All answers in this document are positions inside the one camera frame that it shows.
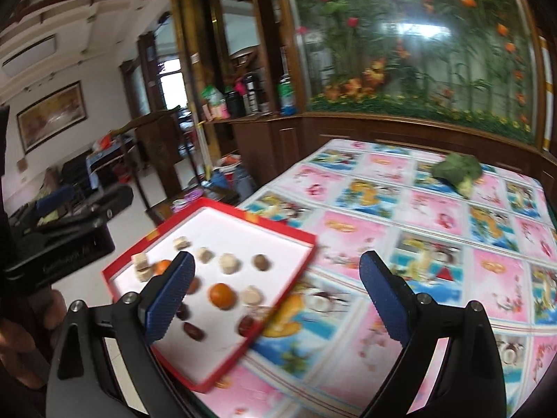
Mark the dark red jujube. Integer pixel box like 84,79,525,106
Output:
175,303,190,321
182,322,206,342
237,314,258,338

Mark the orange tangerine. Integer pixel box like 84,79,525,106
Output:
187,277,201,295
208,283,237,310
152,260,172,276

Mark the cube beige yam piece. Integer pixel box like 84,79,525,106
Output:
173,237,191,251

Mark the large beige yam chunk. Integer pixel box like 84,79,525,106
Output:
219,253,241,274

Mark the red white tray box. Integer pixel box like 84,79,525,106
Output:
102,198,316,393

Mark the small beige yam piece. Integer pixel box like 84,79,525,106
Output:
135,265,154,282

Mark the person's left hand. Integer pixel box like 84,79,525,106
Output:
1,289,67,390

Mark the colourful patterned tablecloth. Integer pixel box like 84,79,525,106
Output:
202,139,556,417

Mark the green leafy vegetable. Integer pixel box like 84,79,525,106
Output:
431,153,483,199

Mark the green plastic bottle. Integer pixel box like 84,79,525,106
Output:
277,74,297,116

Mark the glass plant display cabinet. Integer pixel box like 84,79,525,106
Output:
290,0,538,144

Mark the framed wall painting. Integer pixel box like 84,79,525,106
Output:
17,81,88,154

